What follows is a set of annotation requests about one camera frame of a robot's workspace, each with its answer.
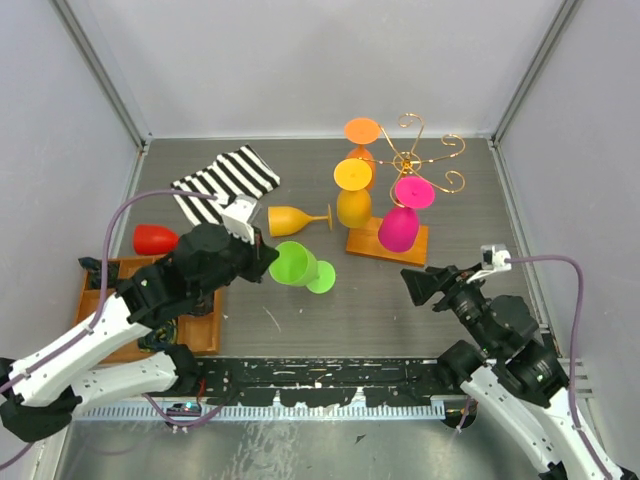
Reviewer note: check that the white slotted cable duct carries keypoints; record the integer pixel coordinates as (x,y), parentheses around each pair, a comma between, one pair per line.
(143,411)

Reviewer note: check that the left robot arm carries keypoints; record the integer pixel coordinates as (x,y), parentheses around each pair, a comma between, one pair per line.
(45,391)

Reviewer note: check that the red plastic wine glass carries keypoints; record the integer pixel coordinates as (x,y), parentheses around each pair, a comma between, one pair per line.
(151,239)

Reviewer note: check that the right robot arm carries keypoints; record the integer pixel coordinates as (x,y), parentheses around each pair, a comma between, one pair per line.
(515,379)

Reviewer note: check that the black white striped cloth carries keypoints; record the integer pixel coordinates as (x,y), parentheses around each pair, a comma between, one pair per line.
(239,172)

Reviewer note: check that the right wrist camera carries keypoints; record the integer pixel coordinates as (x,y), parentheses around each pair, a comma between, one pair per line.
(495,258)

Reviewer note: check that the yellow-orange plastic wine glass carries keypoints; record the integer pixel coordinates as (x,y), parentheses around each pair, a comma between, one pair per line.
(354,204)

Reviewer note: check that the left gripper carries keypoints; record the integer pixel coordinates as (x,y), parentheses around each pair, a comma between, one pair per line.
(262,256)

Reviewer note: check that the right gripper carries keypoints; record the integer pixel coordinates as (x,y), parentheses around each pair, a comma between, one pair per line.
(421,283)

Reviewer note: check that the rolled dark orange-floral tie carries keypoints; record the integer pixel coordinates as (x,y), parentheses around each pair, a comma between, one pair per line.
(93,270)

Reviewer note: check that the rolled blue-yellow tie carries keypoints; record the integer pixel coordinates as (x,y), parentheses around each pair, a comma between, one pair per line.
(159,338)

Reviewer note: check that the magenta plastic wine glass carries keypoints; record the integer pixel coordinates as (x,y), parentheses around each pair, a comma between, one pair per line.
(400,226)

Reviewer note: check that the wooden compartment tray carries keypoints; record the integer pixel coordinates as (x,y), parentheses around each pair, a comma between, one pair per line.
(199,331)

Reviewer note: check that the gold wire wine glass rack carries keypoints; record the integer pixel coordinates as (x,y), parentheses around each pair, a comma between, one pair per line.
(364,241)

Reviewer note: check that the green plastic wine glass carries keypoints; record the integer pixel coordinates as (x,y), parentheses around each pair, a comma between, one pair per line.
(297,266)

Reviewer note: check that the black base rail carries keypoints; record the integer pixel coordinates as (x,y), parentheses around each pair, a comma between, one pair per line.
(321,382)

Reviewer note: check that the yellow plastic wine glass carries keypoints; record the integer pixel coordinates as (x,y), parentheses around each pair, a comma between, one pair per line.
(287,220)

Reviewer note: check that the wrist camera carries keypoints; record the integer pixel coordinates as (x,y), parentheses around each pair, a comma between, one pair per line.
(495,258)
(238,216)

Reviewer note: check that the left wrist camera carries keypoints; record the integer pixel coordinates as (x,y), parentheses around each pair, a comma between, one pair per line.
(238,216)

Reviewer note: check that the orange plastic wine glass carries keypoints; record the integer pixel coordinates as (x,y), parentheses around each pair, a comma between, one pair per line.
(362,132)

